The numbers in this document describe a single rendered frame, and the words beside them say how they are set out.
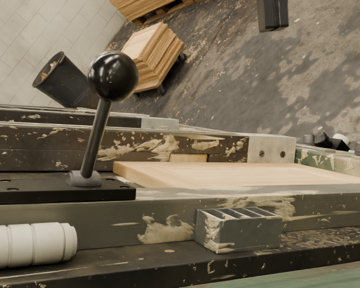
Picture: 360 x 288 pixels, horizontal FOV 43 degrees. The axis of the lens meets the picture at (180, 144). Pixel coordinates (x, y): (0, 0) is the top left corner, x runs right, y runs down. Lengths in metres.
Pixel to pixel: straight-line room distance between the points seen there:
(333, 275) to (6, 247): 0.21
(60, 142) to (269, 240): 0.41
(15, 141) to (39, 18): 5.67
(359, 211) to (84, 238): 0.33
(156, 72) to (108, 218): 3.64
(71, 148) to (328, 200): 0.40
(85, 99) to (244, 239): 4.82
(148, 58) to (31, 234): 3.67
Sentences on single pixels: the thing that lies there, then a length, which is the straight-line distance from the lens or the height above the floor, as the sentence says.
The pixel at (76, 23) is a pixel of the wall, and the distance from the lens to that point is 6.55.
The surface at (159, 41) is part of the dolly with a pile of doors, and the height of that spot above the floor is 0.33.
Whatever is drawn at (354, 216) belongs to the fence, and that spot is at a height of 1.10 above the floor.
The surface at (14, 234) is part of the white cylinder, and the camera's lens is 0.34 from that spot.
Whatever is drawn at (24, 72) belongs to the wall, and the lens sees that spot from 6.16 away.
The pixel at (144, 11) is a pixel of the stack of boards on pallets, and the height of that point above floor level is 0.18.
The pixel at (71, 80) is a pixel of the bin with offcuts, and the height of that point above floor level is 0.42.
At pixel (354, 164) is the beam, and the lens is 0.90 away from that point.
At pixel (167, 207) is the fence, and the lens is 0.41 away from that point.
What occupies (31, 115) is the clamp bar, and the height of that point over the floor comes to 1.28.
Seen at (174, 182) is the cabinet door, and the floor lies 1.22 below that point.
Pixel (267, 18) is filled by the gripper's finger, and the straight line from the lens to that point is 0.31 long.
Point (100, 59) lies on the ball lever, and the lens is 0.34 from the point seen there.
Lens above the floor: 1.52
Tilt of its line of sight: 28 degrees down
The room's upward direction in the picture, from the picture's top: 49 degrees counter-clockwise
